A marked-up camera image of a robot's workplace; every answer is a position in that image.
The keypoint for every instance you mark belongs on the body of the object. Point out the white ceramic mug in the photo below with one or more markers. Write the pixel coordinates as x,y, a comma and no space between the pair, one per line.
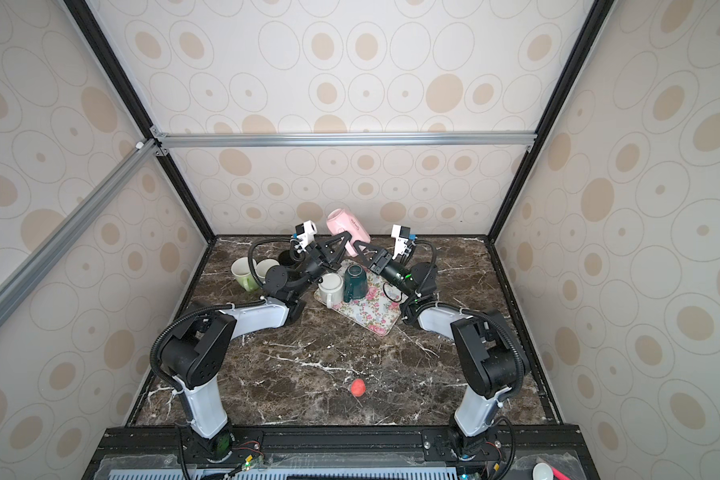
331,289

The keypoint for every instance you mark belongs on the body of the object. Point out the black ceramic mug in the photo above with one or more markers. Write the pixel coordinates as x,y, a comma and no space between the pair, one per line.
286,258

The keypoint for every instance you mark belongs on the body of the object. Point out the floral rectangular tray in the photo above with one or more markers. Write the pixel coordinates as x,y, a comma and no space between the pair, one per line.
378,312

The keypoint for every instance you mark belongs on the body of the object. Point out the horizontal aluminium frame bar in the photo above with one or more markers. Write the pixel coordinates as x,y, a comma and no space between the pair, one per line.
349,139

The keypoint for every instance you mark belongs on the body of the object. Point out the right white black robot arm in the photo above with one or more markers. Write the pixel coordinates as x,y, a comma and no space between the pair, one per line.
492,361

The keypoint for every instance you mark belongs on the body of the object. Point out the pink ceramic mug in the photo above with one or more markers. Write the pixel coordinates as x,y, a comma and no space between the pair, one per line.
343,220

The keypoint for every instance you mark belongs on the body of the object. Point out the small red toy fruit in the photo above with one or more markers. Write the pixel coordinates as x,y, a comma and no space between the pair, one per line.
358,388

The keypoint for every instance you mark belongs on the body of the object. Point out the light green ceramic mug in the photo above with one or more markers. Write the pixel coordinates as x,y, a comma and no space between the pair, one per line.
243,274

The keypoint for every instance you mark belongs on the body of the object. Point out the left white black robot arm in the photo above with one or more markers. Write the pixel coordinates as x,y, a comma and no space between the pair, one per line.
188,354

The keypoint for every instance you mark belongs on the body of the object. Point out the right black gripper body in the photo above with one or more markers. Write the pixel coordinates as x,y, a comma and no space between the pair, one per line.
395,273

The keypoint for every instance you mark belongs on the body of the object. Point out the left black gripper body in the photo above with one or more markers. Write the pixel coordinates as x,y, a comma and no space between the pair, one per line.
313,268

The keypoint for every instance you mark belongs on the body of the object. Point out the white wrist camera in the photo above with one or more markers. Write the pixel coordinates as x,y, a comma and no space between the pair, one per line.
404,245
305,233

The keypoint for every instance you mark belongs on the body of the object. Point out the grey ceramic mug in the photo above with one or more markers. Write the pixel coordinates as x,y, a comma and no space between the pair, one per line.
263,267

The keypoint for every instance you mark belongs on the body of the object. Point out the dark green ceramic mug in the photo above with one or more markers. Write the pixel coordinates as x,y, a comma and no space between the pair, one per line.
355,283

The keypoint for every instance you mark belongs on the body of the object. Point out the diagonal aluminium frame bar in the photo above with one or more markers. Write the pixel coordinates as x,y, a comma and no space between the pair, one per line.
15,289

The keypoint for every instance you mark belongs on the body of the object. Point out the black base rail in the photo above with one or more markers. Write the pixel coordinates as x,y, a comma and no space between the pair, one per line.
343,452

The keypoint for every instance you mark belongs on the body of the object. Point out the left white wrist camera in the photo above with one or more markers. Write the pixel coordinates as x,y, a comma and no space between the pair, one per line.
305,233

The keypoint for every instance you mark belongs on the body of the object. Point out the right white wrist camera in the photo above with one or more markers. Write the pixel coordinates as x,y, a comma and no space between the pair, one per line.
404,245

